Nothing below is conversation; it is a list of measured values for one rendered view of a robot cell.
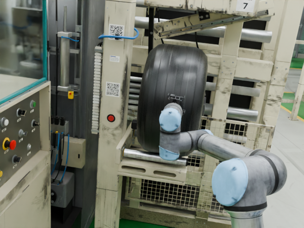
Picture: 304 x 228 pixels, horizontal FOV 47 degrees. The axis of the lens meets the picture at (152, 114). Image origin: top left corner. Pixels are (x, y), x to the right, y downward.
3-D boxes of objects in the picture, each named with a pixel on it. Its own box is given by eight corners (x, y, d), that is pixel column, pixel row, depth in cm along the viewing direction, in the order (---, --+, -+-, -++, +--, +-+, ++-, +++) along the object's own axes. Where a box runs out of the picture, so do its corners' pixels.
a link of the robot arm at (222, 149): (308, 155, 98) (203, 122, 140) (280, 161, 93) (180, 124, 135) (304, 194, 100) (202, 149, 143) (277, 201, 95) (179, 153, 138)
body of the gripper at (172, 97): (185, 95, 147) (184, 100, 135) (182, 115, 149) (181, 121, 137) (168, 92, 148) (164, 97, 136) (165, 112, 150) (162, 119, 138)
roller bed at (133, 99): (115, 119, 228) (118, 75, 218) (121, 112, 242) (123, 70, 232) (145, 123, 226) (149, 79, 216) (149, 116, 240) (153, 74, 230)
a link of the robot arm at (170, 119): (157, 133, 123) (158, 110, 121) (161, 125, 134) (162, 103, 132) (179, 135, 123) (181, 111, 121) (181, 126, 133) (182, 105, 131)
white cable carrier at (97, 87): (91, 133, 192) (94, 46, 176) (94, 130, 196) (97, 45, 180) (99, 134, 191) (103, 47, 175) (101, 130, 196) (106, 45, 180)
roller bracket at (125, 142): (114, 164, 182) (115, 147, 178) (130, 135, 219) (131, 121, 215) (120, 165, 181) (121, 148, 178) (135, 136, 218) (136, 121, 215)
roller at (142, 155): (121, 158, 184) (121, 151, 182) (123, 153, 188) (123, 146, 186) (187, 168, 181) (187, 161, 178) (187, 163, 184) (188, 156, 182)
